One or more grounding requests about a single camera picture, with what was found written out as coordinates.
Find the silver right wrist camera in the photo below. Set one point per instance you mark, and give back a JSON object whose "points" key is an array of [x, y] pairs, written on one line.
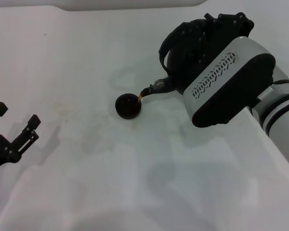
{"points": [[219, 79]]}

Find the black round teapot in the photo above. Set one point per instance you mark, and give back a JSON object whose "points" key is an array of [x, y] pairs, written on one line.
{"points": [[178, 67]]}

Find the small black teacup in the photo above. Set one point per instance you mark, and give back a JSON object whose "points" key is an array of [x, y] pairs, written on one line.
{"points": [[127, 108]]}

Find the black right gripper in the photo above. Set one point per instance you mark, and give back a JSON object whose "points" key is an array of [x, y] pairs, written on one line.
{"points": [[228, 32]]}

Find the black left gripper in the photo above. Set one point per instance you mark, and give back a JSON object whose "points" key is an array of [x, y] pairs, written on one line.
{"points": [[0, 149]]}

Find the brown tea stream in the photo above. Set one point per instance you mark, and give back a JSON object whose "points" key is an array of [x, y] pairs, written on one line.
{"points": [[140, 97]]}

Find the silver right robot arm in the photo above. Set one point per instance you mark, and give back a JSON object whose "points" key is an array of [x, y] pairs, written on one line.
{"points": [[284, 115]]}

